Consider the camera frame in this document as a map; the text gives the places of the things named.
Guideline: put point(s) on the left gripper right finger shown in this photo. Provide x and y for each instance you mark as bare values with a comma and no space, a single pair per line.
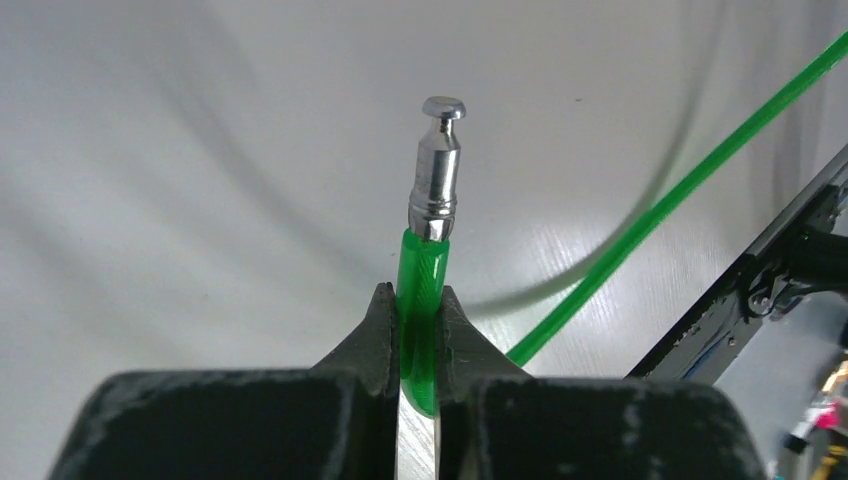
496,421

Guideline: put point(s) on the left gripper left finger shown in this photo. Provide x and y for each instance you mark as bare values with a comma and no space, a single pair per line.
335,420

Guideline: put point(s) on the green cable lock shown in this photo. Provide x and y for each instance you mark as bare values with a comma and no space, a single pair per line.
425,246

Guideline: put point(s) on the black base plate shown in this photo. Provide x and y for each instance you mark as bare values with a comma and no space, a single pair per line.
797,254

